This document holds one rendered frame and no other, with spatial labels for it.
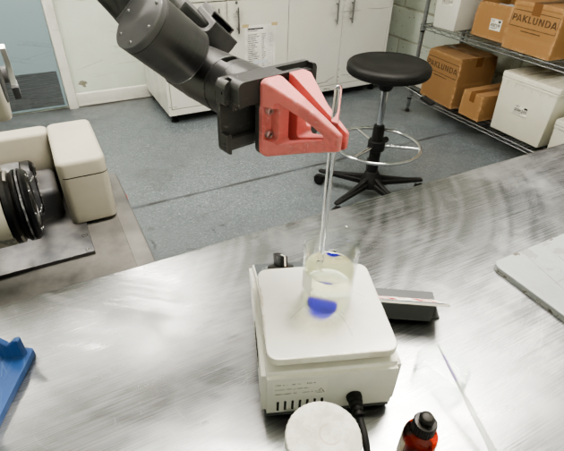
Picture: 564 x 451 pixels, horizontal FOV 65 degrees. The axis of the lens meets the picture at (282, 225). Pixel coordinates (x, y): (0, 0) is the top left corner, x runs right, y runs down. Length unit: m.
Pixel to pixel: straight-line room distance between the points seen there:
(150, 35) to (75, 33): 2.91
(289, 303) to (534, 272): 0.37
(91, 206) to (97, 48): 2.05
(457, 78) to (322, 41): 0.91
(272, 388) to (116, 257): 0.93
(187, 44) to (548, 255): 0.56
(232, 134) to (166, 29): 0.10
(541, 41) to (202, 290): 2.31
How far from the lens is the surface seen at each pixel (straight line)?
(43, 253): 1.36
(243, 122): 0.40
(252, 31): 2.98
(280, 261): 0.53
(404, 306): 0.55
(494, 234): 0.76
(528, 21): 2.71
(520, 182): 0.94
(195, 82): 0.46
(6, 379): 0.55
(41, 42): 3.30
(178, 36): 0.42
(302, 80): 0.39
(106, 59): 3.37
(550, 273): 0.71
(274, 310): 0.44
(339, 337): 0.42
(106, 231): 1.40
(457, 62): 3.01
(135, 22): 0.43
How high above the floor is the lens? 1.16
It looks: 36 degrees down
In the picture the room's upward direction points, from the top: 2 degrees clockwise
